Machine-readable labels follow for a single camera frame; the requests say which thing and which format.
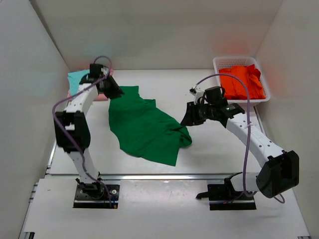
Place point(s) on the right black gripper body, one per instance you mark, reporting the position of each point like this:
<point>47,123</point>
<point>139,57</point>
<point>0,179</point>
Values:
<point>198,113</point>

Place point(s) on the green t shirt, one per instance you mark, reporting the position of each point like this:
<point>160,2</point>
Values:
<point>145,131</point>

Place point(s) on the folded teal t shirt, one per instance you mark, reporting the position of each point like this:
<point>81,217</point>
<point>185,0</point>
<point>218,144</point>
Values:
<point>74,79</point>

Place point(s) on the folded pink t shirt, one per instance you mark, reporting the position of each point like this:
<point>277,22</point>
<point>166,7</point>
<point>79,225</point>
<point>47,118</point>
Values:
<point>100,97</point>

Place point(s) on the white plastic basket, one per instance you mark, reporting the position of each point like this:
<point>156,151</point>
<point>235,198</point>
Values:
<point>230,61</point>

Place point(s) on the orange t shirt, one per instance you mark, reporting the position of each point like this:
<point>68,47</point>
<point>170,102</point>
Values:
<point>240,83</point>

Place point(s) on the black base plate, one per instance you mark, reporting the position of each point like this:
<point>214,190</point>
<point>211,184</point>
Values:
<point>221,198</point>
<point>92,196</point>

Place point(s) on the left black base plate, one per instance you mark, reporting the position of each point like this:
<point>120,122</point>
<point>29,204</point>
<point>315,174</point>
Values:
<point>92,196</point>

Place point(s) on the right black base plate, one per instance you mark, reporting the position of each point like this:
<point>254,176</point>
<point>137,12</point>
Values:
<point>221,198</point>

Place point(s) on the aluminium rail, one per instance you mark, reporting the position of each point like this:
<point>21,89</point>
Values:
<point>163,177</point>

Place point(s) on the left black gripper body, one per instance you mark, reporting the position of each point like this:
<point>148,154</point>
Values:
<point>111,88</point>

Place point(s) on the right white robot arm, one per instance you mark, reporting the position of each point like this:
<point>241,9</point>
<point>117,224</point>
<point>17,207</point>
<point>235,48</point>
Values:
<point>279,168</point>

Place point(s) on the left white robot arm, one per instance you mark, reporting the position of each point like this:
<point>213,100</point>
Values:
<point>72,131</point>

